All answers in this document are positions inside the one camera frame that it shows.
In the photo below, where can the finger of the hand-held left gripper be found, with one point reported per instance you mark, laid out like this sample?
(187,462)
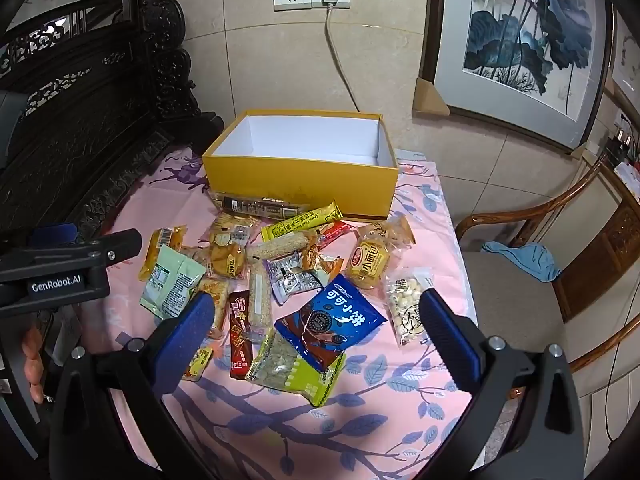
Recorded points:
(110,246)
(52,234)

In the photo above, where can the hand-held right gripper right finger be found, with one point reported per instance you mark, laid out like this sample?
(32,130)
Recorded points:
(445,330)

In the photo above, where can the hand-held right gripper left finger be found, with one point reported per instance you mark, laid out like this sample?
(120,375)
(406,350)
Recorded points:
(196,316)

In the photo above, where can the light green snack packet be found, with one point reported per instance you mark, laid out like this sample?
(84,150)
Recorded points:
(170,285)

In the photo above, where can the brown chocolate bar packet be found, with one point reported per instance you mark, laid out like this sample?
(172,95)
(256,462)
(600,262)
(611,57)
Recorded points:
(240,332)

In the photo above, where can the orange cracker packet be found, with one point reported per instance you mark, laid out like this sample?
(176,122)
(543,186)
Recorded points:
(227,257)

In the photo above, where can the blue cookie packet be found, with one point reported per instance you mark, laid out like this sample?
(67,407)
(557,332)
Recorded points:
(332,325)

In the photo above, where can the yellow cardboard box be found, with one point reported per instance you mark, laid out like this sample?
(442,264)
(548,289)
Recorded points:
(300,185)

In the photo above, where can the person's left hand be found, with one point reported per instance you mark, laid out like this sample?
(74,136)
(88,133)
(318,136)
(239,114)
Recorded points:
(35,360)

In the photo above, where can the clear bread stick packet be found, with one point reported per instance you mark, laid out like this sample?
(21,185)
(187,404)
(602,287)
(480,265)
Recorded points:
(217,297)

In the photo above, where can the clear white nuts packet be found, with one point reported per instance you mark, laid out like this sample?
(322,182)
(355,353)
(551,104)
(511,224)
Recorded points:
(407,305)

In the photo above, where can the small red yellow packet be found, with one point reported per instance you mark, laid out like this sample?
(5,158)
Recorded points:
(198,362)

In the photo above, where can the yellow orange snack packet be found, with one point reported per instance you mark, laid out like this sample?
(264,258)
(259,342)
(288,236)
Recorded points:
(159,250)

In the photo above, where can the clear rice bar packet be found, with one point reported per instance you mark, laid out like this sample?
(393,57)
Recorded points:
(260,305)

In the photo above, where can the wooden chair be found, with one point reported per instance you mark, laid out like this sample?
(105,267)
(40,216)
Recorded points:
(510,305)

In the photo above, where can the pink floral tablecloth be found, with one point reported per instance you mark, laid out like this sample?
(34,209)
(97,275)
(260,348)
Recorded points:
(390,395)

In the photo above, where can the yellow label bread packet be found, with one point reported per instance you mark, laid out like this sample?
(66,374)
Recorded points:
(367,262)

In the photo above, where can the silver purple snack packet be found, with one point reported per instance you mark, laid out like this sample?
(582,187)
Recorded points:
(292,279)

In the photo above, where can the clear sesame roll packet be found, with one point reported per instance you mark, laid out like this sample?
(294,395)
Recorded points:
(277,247)

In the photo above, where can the dark carved wooden bench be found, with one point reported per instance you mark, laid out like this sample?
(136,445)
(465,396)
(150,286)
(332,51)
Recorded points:
(100,135)

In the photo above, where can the blue cloth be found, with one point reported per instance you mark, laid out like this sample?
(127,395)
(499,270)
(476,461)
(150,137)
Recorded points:
(530,260)

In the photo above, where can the green seed cracker packet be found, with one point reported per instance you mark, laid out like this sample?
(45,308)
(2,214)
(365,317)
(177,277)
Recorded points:
(295,372)

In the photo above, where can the dark long snack bar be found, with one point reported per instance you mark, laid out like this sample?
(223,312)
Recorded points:
(255,206)

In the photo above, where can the orange cake packet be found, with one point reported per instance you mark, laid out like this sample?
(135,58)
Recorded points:
(315,260)

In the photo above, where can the yellow long snack packet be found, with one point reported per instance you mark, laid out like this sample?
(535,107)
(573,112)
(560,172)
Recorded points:
(300,222)

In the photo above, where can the cardboard corner protector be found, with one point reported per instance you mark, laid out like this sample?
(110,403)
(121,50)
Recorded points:
(430,100)

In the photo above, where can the power strip with plugs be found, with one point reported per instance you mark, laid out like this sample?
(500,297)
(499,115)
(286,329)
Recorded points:
(625,145)

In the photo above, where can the framed lotus painting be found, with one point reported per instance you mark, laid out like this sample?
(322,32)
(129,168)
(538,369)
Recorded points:
(525,35)

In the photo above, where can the small framed painting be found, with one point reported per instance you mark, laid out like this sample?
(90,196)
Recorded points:
(627,60)

